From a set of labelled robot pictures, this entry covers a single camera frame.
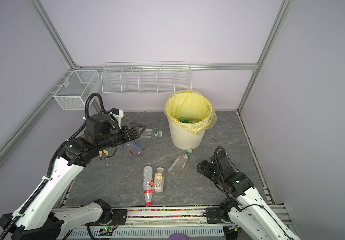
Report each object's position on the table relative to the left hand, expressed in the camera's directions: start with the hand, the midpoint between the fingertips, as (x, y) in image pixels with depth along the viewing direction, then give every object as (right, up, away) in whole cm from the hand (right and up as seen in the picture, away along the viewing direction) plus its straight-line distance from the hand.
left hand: (139, 132), depth 65 cm
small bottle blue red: (-12, -12, +31) cm, 36 cm away
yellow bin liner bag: (+27, +16, +31) cm, 44 cm away
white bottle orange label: (+7, -27, +16) cm, 32 cm away
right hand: (+30, -20, +11) cm, 38 cm away
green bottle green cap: (+22, +6, +27) cm, 35 cm away
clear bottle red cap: (+1, -30, +16) cm, 33 cm away
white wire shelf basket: (-4, +35, +34) cm, 49 cm away
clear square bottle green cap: (+18, -19, +25) cm, 37 cm away
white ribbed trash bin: (+20, -5, +23) cm, 31 cm away
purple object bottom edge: (+17, -49, +5) cm, 52 cm away
